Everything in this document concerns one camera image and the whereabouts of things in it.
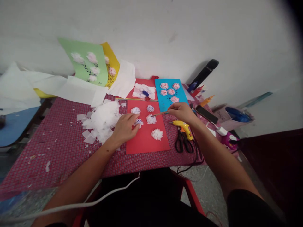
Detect person's left hand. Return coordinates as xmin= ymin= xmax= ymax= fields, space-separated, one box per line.
xmin=111 ymin=113 xmax=141 ymax=145

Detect person's right hand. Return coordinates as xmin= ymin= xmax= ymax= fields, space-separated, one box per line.
xmin=167 ymin=102 xmax=199 ymax=126

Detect person's right fingers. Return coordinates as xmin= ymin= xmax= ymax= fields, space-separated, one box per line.
xmin=167 ymin=103 xmax=187 ymax=119

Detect person's left fingers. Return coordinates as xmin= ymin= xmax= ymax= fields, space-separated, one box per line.
xmin=123 ymin=113 xmax=141 ymax=124

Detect blue card with tissue flowers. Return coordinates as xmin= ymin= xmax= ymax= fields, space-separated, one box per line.
xmin=154 ymin=79 xmax=190 ymax=114

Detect yellow glue gun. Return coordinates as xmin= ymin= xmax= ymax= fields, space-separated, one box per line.
xmin=169 ymin=120 xmax=193 ymax=140

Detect red paper card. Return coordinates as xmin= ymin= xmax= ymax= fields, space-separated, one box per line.
xmin=126 ymin=100 xmax=172 ymax=155

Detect plain white tissue flower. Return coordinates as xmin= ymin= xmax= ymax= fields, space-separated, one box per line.
xmin=151 ymin=128 xmax=163 ymax=141

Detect pile of white tissue pieces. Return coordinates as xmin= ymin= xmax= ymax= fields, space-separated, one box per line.
xmin=76 ymin=99 xmax=127 ymax=145

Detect blue paint bottle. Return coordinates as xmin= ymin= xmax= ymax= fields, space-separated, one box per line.
xmin=187 ymin=81 xmax=199 ymax=93

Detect red paint bottle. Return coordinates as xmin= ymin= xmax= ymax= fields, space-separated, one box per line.
xmin=190 ymin=85 xmax=205 ymax=98

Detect black smartphone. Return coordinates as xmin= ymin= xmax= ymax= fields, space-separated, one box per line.
xmin=195 ymin=104 xmax=219 ymax=124

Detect red card with flat tissue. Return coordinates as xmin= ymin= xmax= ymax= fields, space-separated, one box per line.
xmin=125 ymin=75 xmax=159 ymax=101

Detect black scissors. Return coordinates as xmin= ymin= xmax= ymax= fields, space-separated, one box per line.
xmin=175 ymin=131 xmax=195 ymax=154

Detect orange paint bottle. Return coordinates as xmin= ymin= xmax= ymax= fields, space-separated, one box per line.
xmin=199 ymin=95 xmax=216 ymax=107

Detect tall black bottle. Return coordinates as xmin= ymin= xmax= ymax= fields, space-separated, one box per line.
xmin=188 ymin=59 xmax=220 ymax=92

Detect white charger adapter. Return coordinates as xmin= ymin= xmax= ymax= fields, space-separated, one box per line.
xmin=205 ymin=121 xmax=228 ymax=137

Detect purple power strip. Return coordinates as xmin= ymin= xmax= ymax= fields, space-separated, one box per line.
xmin=221 ymin=131 xmax=240 ymax=150

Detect pink box with blue bag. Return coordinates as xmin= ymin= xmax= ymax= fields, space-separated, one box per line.
xmin=211 ymin=103 xmax=256 ymax=132

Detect yellow card with tissue flowers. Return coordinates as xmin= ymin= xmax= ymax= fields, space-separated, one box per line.
xmin=100 ymin=42 xmax=121 ymax=89

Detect green card with tissue flowers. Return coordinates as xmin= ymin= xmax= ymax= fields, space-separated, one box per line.
xmin=58 ymin=38 xmax=110 ymax=88

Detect person's body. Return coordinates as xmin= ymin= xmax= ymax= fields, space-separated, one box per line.
xmin=87 ymin=167 xmax=219 ymax=227

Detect red checkered tablecloth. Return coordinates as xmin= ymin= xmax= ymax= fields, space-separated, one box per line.
xmin=0 ymin=78 xmax=222 ymax=202

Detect clear green ruler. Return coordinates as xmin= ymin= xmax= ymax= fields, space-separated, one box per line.
xmin=238 ymin=91 xmax=273 ymax=108

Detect blue plastic stool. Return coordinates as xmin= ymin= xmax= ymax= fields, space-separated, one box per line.
xmin=0 ymin=106 xmax=41 ymax=148

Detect large crumpled white tissue sheet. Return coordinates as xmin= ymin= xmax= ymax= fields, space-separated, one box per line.
xmin=0 ymin=61 xmax=68 ymax=116

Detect dark brown wooden furniture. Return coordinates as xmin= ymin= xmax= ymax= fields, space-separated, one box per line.
xmin=238 ymin=128 xmax=303 ymax=227

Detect black cable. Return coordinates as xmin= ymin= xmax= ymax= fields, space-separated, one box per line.
xmin=176 ymin=139 xmax=205 ymax=176

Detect thick white cable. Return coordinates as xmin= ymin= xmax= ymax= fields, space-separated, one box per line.
xmin=0 ymin=171 xmax=142 ymax=225

